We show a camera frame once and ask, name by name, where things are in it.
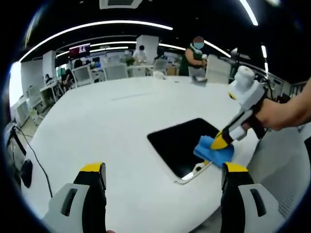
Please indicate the grey mesh office chair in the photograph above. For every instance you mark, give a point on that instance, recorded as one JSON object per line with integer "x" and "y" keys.
{"x": 286, "y": 170}

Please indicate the red display screen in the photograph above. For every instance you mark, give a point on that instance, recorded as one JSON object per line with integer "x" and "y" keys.
{"x": 79, "y": 49}

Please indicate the small white round object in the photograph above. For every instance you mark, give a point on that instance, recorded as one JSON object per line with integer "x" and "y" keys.
{"x": 159, "y": 75}

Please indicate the green potted plant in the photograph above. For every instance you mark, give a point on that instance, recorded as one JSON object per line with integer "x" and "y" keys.
{"x": 130, "y": 61}

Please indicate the white office desk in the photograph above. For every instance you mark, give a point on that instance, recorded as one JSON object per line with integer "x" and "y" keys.
{"x": 48, "y": 88}

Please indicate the white mesh office chair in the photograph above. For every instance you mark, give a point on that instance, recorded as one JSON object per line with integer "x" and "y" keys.
{"x": 82, "y": 75}
{"x": 160, "y": 66}
{"x": 116, "y": 71}
{"x": 35, "y": 94}

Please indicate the long ceiling light strip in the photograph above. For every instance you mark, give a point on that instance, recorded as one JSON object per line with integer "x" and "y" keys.
{"x": 97, "y": 23}

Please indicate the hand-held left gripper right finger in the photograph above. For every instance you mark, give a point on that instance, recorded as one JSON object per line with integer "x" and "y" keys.
{"x": 245, "y": 208}

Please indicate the blue cleaning cloth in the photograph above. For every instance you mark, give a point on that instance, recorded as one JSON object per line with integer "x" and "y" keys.
{"x": 223, "y": 156}

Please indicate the white partition panel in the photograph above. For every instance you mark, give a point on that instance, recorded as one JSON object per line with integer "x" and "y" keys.
{"x": 218, "y": 70}

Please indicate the black tablet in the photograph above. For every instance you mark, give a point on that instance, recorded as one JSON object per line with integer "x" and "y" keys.
{"x": 175, "y": 145}

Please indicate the person's left hand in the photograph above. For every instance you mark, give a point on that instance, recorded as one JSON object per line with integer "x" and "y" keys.
{"x": 113, "y": 231}

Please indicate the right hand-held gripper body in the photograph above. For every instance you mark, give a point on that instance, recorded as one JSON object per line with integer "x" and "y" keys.
{"x": 247, "y": 89}

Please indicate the person's right hand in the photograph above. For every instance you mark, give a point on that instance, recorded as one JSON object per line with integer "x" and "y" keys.
{"x": 274, "y": 114}

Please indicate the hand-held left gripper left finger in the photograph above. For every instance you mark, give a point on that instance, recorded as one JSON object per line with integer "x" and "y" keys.
{"x": 68, "y": 208}

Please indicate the black monitor stand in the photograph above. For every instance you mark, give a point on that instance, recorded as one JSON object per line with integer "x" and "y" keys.
{"x": 26, "y": 173}

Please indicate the small yellow object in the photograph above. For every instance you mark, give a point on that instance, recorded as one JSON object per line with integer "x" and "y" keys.
{"x": 232, "y": 95}

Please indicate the ceiling air vent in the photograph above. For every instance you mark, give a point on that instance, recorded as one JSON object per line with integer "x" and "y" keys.
{"x": 121, "y": 3}

